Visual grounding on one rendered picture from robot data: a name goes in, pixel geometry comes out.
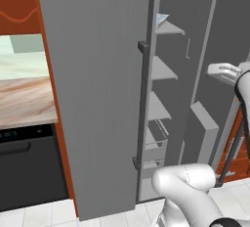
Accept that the grey fridge shelf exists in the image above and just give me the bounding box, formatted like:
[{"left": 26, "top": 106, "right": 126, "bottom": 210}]
[
  {"left": 147, "top": 91, "right": 173, "bottom": 122},
  {"left": 151, "top": 55, "right": 179, "bottom": 81},
  {"left": 155, "top": 20, "right": 187, "bottom": 36}
]

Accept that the dark fridge door handle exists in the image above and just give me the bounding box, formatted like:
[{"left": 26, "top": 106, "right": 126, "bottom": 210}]
[{"left": 132, "top": 40, "right": 151, "bottom": 171}]

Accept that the grey fridge drawer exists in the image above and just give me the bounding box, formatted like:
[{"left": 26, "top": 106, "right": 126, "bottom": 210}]
[
  {"left": 144, "top": 118, "right": 169, "bottom": 162},
  {"left": 142, "top": 158, "right": 166, "bottom": 180}
]

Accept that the open grey freezer door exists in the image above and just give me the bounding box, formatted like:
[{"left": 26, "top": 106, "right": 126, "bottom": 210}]
[{"left": 181, "top": 0, "right": 250, "bottom": 173}]

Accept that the orange base cabinet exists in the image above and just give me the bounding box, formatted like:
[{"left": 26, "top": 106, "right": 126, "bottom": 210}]
[{"left": 216, "top": 107, "right": 250, "bottom": 184}]

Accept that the pale blue white packet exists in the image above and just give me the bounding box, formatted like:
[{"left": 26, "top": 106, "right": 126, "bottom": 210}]
[{"left": 156, "top": 13, "right": 171, "bottom": 27}]

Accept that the orange wall cupboard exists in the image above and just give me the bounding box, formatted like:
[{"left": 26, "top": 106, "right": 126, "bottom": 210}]
[{"left": 0, "top": 0, "right": 42, "bottom": 36}]

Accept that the dark freezer door handle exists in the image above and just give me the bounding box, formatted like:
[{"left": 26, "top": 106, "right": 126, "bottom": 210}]
[{"left": 215, "top": 102, "right": 246, "bottom": 189}]

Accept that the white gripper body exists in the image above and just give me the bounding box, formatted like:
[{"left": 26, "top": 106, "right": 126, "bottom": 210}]
[{"left": 207, "top": 62, "right": 244, "bottom": 87}]

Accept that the orange side panel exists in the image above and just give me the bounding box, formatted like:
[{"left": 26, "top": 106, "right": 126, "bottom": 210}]
[{"left": 30, "top": 0, "right": 80, "bottom": 218}]

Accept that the black dishwasher handle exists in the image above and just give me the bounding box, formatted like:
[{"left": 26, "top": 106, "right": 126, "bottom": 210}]
[{"left": 0, "top": 140, "right": 32, "bottom": 157}]

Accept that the large grey fridge door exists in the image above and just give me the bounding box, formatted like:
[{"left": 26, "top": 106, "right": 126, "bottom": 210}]
[{"left": 34, "top": 0, "right": 154, "bottom": 222}]

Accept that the grey door bin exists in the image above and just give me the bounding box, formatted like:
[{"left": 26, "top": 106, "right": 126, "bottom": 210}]
[{"left": 182, "top": 101, "right": 220, "bottom": 170}]

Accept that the black dishwasher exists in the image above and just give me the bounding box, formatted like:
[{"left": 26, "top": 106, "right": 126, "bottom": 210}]
[{"left": 0, "top": 122, "right": 70, "bottom": 213}]

